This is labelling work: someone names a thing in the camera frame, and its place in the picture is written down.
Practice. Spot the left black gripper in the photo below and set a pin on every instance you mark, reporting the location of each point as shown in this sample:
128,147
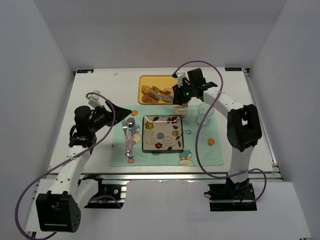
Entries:
110,113

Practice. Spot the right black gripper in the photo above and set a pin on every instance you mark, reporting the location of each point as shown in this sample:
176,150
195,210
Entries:
178,94

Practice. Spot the metal serving tongs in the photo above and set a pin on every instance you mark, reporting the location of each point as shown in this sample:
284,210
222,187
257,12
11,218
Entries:
158,91

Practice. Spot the striped bread roll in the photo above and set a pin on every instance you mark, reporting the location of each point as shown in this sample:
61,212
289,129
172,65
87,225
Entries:
149,91

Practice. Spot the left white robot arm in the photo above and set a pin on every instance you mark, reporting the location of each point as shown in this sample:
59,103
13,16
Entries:
59,210

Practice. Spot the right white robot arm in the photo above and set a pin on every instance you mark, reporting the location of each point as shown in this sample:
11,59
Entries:
243,128

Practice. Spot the reddish brown bread piece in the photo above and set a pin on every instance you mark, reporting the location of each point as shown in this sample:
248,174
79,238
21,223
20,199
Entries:
148,99

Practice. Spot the sugared orange donut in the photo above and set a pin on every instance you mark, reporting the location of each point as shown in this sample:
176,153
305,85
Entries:
167,95

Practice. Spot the yellow plastic tray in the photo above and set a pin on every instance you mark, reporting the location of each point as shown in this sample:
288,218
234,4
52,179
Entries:
160,81

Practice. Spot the green cartoon placemat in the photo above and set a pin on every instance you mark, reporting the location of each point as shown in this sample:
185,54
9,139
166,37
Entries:
202,143

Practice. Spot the clear drinking glass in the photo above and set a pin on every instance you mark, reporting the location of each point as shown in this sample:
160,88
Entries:
204,113

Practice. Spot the square floral ceramic plate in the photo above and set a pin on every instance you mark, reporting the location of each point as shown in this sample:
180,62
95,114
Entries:
162,133

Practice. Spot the fork with pink handle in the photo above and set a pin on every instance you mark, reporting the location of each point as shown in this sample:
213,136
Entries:
125,129

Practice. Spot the spoon with pink handle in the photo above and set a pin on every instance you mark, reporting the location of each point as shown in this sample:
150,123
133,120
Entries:
131,152

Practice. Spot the knife with pink handle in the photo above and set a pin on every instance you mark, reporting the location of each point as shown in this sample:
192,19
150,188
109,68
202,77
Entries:
132,130

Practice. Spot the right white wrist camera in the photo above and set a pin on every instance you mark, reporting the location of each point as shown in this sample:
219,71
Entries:
179,75

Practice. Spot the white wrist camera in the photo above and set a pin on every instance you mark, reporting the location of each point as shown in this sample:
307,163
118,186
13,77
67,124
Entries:
179,75
93,99

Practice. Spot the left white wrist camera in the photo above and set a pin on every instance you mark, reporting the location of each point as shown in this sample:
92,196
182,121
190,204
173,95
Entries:
93,99

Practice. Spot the aluminium table front rail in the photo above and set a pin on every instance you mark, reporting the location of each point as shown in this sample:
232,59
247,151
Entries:
152,176

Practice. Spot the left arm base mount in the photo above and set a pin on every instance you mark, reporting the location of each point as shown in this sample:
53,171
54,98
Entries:
110,194

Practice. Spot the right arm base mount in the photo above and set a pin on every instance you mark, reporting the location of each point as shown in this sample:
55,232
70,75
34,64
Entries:
221,199

